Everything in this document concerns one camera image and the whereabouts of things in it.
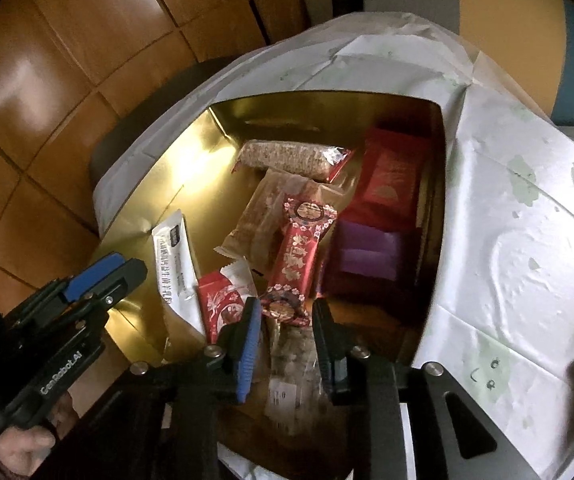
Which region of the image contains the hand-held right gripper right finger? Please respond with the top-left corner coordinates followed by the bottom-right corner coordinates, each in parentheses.
top-left (312, 298), bottom-right (542, 480)

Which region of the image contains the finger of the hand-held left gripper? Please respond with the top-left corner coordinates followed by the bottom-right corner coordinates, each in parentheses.
top-left (62, 253), bottom-right (148, 311)

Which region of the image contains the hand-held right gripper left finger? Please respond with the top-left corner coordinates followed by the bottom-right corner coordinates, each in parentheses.
top-left (57, 296), bottom-right (264, 480)

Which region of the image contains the clear packet with white label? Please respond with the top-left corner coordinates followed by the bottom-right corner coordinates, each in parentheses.
top-left (264, 317), bottom-right (328, 433)

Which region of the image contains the red and white small packet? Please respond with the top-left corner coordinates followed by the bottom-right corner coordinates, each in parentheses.
top-left (196, 257), bottom-right (258, 345)

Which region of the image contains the white bar packet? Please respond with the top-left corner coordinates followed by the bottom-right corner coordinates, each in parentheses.
top-left (152, 208), bottom-right (205, 336)

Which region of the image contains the red floral snack packet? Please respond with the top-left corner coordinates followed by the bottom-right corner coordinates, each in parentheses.
top-left (259, 192), bottom-right (338, 328)

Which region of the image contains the purple snack packet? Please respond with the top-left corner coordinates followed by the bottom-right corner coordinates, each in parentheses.
top-left (324, 220), bottom-right (420, 296)

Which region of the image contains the maroon box with gold lining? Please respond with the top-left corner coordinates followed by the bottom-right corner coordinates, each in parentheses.
top-left (87, 90), bottom-right (450, 466)

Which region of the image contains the dark red square packet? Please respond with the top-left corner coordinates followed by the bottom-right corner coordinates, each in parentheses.
top-left (349, 127), bottom-right (430, 231)

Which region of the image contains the clear grain bar packet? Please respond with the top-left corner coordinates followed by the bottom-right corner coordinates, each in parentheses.
top-left (232, 140), bottom-right (355, 183)

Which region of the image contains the person's left hand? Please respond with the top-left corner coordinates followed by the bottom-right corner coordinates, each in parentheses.
top-left (0, 390), bottom-right (80, 478)

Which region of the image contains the white tablecloth with green print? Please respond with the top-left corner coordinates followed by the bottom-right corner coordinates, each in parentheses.
top-left (92, 10), bottom-right (574, 480)

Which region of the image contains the yellow and blue cushion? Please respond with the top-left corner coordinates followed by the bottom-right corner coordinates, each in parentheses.
top-left (459, 0), bottom-right (574, 126)

